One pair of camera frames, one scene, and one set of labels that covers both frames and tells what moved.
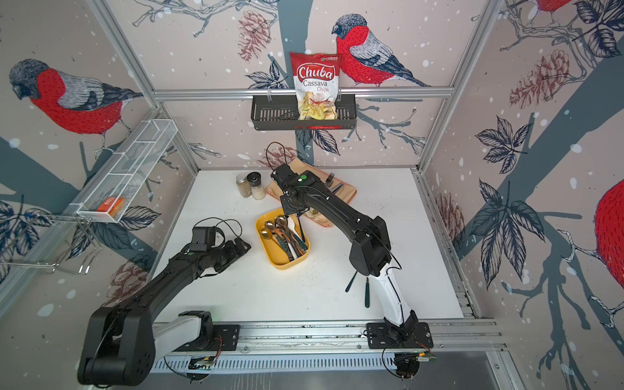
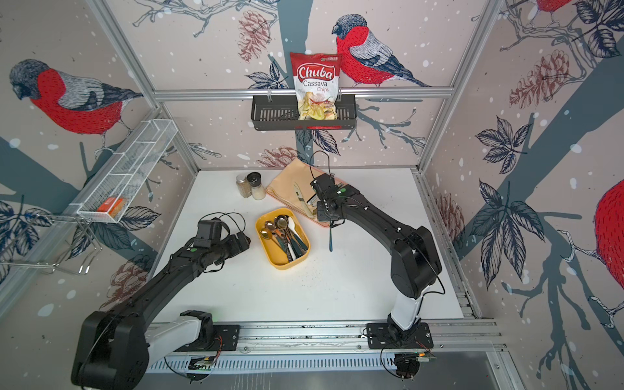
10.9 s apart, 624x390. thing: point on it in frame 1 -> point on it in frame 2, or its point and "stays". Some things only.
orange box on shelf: (112, 205) stays
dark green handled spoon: (367, 293) -> (298, 239)
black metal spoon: (301, 228) -> (281, 223)
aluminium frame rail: (331, 337) stays
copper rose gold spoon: (270, 226) stays
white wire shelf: (106, 197) stays
